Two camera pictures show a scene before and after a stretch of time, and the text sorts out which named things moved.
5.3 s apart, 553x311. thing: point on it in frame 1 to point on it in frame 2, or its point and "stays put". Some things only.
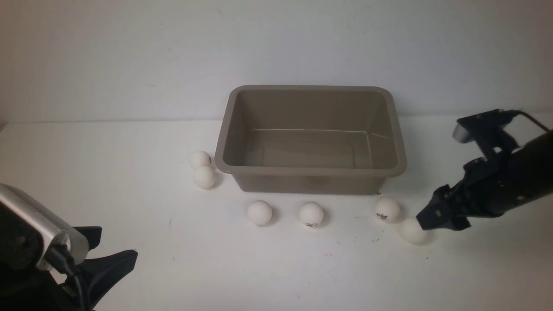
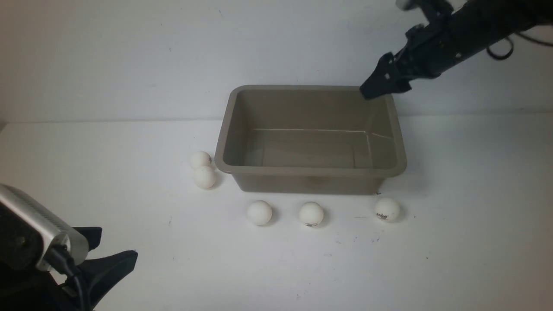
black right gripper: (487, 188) to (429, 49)
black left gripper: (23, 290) stays put
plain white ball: (259, 212) stays put
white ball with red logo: (311, 214) stays put
